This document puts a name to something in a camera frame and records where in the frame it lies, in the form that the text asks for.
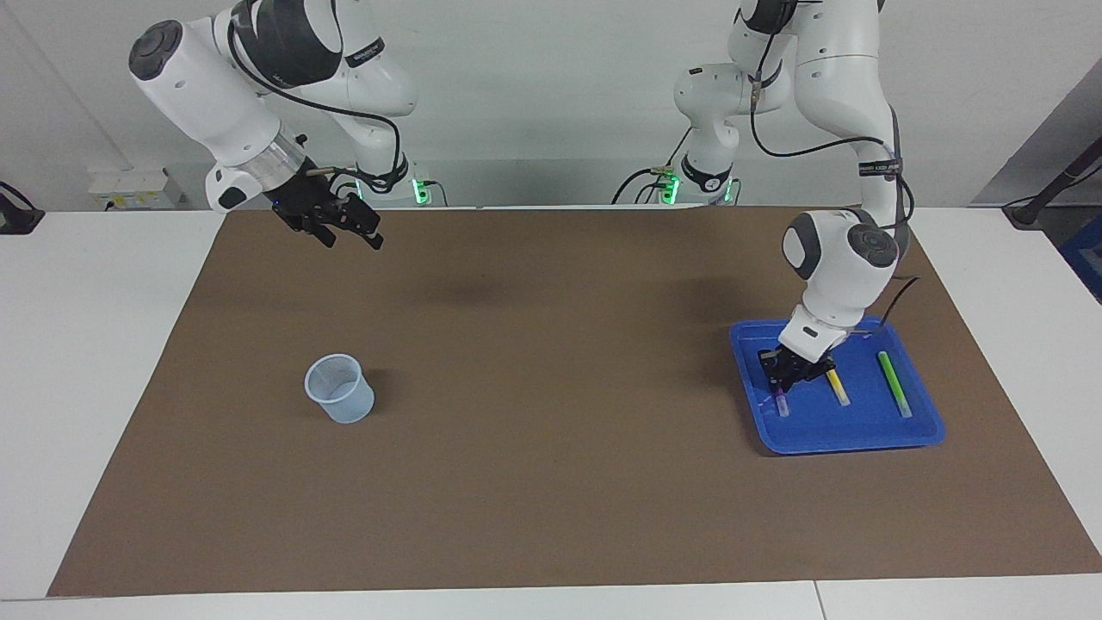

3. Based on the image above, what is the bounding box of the green pen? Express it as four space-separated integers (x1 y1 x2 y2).
877 350 913 419

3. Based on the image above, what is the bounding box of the blue plastic tray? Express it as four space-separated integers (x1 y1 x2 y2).
728 316 946 456

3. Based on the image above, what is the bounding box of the translucent plastic cup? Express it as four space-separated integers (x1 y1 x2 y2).
304 353 376 425

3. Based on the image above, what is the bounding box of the white power strip box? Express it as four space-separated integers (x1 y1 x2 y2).
86 166 186 212

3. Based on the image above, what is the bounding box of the brown table mat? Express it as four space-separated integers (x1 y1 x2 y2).
47 207 1102 597

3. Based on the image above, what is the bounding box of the black stand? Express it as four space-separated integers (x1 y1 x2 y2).
1003 138 1102 229

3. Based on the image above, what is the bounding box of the blue crate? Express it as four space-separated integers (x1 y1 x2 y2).
1057 215 1102 304

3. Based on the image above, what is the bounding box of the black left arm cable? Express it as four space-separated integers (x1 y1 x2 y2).
747 0 924 337

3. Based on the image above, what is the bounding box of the black clamp mount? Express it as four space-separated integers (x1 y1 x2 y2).
0 181 46 235

